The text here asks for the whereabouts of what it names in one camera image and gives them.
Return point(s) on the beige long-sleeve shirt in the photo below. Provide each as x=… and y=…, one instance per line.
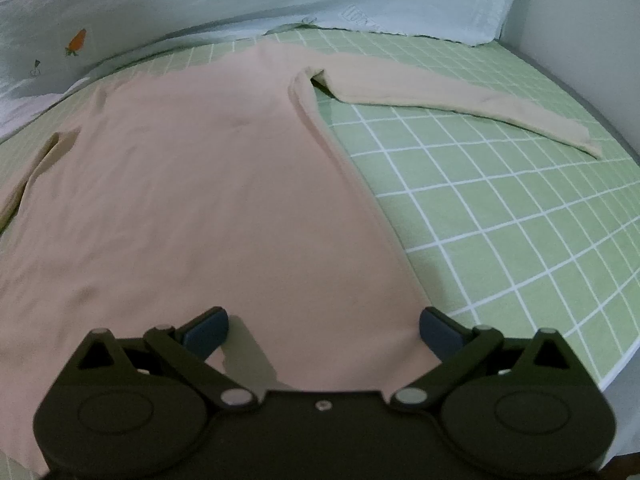
x=222, y=184

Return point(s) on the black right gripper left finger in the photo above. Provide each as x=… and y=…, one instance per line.
x=183, y=352

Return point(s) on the light blue carrot-print pillow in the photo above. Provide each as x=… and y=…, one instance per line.
x=52, y=48

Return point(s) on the white bed frame edge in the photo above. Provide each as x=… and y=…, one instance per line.
x=591, y=48

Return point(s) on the green grid bed sheet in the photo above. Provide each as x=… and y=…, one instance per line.
x=502, y=226

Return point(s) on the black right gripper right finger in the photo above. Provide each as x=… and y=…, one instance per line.
x=462, y=353

